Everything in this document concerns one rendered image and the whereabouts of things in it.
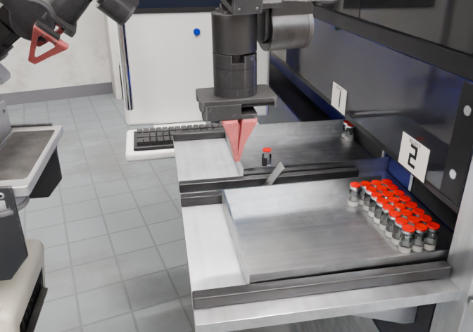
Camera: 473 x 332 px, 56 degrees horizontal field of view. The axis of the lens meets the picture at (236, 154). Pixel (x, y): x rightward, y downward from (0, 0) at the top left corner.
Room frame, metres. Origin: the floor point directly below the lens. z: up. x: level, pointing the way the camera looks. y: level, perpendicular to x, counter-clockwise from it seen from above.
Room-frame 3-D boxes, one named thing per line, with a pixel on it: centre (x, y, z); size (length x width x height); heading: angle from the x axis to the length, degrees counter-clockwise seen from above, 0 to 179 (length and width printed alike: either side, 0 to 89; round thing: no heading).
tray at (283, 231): (0.67, -0.16, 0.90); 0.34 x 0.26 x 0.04; 101
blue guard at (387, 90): (1.52, -0.17, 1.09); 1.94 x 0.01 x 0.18; 10
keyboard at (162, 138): (1.30, 0.12, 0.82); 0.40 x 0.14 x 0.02; 102
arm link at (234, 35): (0.57, 0.00, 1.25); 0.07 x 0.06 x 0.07; 110
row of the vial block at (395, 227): (0.69, -0.27, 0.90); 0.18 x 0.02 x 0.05; 11
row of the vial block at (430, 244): (0.70, -0.31, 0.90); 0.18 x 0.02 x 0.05; 11
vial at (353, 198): (0.77, -0.23, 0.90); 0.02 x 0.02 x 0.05
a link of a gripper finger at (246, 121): (0.57, 0.01, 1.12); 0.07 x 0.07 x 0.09; 10
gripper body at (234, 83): (0.57, 0.00, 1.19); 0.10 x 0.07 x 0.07; 100
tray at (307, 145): (1.02, -0.16, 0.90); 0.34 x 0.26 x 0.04; 100
